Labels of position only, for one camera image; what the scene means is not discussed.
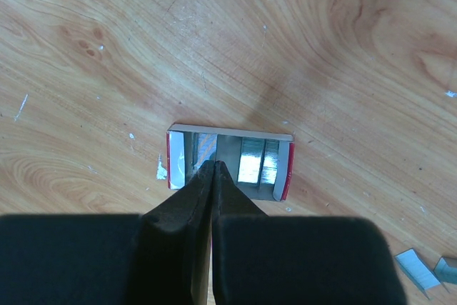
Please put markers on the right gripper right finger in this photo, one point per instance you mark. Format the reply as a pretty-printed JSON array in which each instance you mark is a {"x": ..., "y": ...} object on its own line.
[{"x": 262, "y": 259}]

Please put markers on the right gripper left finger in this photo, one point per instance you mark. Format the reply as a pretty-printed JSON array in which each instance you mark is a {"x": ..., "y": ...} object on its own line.
[{"x": 161, "y": 257}]

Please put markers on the silver staple strip block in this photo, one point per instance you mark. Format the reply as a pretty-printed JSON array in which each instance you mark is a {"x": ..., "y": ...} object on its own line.
[{"x": 259, "y": 163}]

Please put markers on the unloaded silver staples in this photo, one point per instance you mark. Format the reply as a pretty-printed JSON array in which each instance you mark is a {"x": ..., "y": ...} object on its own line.
[
  {"x": 413, "y": 266},
  {"x": 446, "y": 270}
]

